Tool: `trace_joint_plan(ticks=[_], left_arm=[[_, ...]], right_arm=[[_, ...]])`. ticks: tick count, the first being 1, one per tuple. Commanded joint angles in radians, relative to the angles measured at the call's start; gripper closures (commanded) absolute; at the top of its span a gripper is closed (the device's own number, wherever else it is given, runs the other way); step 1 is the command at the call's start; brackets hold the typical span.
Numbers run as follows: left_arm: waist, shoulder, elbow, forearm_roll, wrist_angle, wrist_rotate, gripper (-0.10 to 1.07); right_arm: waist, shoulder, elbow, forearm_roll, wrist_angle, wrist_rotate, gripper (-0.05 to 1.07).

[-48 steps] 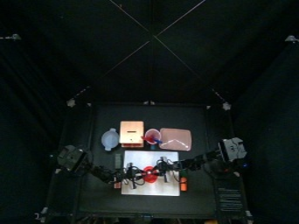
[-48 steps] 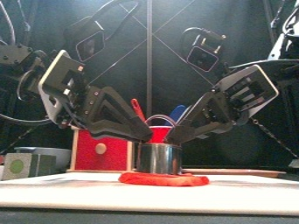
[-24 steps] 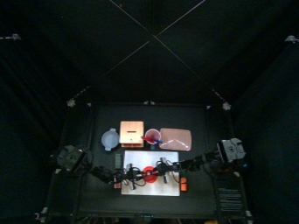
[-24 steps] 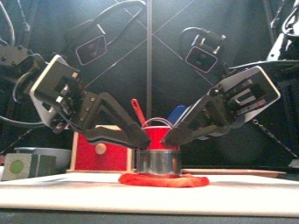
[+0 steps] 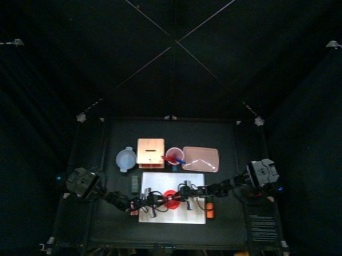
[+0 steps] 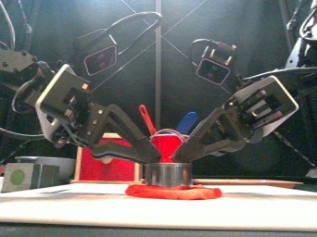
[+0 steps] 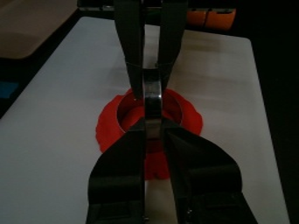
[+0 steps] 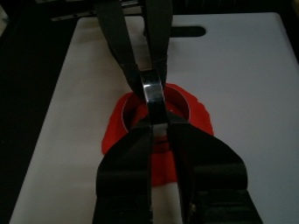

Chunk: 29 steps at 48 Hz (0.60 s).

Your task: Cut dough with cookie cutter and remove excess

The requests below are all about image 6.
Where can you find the round metal cookie cutter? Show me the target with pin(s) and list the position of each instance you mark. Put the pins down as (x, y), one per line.
(167, 175)

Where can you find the red play dough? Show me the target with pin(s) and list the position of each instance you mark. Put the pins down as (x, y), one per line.
(172, 193)

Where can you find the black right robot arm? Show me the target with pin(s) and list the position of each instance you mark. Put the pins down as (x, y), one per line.
(305, 77)

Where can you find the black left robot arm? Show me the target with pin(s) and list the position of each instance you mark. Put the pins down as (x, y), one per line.
(16, 64)

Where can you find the red wooden framed box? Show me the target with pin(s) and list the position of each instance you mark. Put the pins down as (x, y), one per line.
(107, 171)

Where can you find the red plastic cup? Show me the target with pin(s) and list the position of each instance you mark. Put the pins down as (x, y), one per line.
(164, 148)

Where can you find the blue-grey bowl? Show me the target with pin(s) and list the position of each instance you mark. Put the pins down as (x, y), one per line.
(61, 165)

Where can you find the white cutting board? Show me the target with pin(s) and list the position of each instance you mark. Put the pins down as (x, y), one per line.
(81, 209)

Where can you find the small painted toy block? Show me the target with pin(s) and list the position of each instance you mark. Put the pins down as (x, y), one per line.
(20, 177)

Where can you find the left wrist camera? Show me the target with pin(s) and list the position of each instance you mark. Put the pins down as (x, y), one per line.
(99, 60)

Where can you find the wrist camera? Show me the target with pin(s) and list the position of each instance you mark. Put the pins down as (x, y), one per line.
(212, 71)
(99, 60)

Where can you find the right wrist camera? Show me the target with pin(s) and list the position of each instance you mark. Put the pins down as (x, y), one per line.
(212, 71)

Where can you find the vertical metal frame pole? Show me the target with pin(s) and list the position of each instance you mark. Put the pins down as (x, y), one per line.
(158, 61)

